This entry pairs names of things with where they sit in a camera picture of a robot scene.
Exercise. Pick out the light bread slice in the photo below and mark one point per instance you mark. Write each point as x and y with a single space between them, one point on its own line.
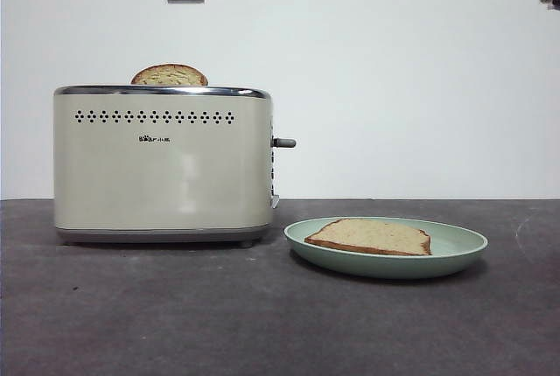
372 236

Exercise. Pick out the pale green round plate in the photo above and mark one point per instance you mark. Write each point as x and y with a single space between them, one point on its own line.
385 266

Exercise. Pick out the grey toaster lever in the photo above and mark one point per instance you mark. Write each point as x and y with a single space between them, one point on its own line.
285 143

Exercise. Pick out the browned bread slice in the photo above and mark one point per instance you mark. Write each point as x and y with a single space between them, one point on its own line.
168 75

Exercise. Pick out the cream two-slot toaster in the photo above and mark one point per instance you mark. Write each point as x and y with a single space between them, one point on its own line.
153 175

